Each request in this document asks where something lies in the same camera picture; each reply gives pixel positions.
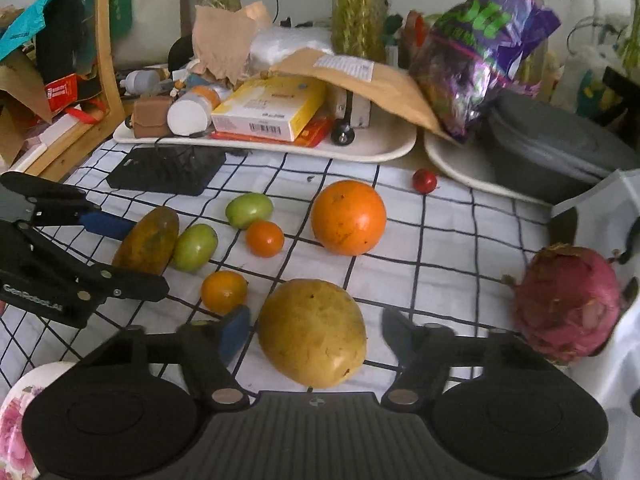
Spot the yellow orange tomato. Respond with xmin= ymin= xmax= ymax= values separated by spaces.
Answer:
xmin=201 ymin=271 xmax=248 ymax=315

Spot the brown spotted mango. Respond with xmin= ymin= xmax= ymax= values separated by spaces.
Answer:
xmin=112 ymin=206 xmax=179 ymax=276

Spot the green tomato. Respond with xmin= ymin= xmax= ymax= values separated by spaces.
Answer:
xmin=171 ymin=223 xmax=218 ymax=273
xmin=226 ymin=193 xmax=273 ymax=230

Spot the large yellow mango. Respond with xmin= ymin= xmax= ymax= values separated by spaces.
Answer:
xmin=257 ymin=278 xmax=367 ymax=389

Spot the small orange tomato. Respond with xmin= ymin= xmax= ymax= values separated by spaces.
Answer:
xmin=245 ymin=220 xmax=284 ymax=258

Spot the red dragon fruit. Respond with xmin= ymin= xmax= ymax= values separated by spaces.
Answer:
xmin=502 ymin=244 xmax=622 ymax=365

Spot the large orange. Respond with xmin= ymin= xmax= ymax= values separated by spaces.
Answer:
xmin=310 ymin=180 xmax=387 ymax=257

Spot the small red fruit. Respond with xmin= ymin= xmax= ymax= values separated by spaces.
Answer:
xmin=412 ymin=169 xmax=438 ymax=195

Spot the wooden chair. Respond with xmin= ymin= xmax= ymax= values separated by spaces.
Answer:
xmin=11 ymin=0 xmax=125 ymax=181

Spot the brown leather pouch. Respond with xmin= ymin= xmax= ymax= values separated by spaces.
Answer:
xmin=131 ymin=96 xmax=174 ymax=139

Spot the checked tablecloth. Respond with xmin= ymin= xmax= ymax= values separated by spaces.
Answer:
xmin=1 ymin=143 xmax=549 ymax=402

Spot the white round bottle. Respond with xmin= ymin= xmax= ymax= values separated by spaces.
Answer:
xmin=167 ymin=87 xmax=219 ymax=136

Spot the floral white plate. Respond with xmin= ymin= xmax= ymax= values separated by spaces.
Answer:
xmin=0 ymin=361 xmax=74 ymax=480

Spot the white oval tray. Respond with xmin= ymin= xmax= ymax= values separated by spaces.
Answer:
xmin=113 ymin=107 xmax=418 ymax=164

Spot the crumpled brown paper bag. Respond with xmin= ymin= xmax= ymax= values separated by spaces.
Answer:
xmin=192 ymin=1 xmax=272 ymax=86

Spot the cow print cloth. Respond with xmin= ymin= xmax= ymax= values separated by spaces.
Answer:
xmin=549 ymin=169 xmax=639 ymax=479

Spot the yellow white box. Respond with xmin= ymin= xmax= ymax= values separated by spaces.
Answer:
xmin=212 ymin=76 xmax=326 ymax=142

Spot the grey zip case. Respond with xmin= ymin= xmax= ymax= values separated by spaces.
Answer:
xmin=477 ymin=90 xmax=639 ymax=205

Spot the red flat box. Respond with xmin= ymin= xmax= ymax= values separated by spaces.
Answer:
xmin=210 ymin=117 xmax=334 ymax=148

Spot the white plastic bag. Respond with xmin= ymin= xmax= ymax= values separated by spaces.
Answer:
xmin=248 ymin=26 xmax=334 ymax=72

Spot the brown padded envelope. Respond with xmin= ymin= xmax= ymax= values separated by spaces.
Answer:
xmin=269 ymin=48 xmax=454 ymax=143

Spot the purple snack bag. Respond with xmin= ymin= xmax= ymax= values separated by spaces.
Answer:
xmin=409 ymin=0 xmax=560 ymax=143

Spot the glass vase with stems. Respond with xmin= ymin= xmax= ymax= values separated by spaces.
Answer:
xmin=332 ymin=0 xmax=387 ymax=62

